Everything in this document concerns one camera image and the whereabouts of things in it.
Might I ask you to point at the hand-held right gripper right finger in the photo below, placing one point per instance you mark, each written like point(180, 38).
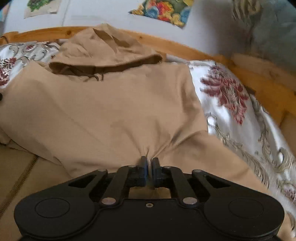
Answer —
point(154, 172)

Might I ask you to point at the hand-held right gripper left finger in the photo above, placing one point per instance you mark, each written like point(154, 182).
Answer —
point(144, 172)

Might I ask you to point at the white floral bedspread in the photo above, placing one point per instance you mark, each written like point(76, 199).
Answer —
point(242, 109)

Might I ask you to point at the green print wall poster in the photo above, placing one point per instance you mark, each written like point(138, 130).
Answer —
point(40, 7)

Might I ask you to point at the beige pillow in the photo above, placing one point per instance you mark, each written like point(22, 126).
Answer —
point(111, 111)

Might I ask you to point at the colourful floral wall poster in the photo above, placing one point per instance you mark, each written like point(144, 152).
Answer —
point(161, 10)

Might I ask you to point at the wooden bed frame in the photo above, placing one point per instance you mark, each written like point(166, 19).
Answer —
point(254, 78)

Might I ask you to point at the beige stitched cushion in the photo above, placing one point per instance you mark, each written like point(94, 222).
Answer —
point(20, 176)

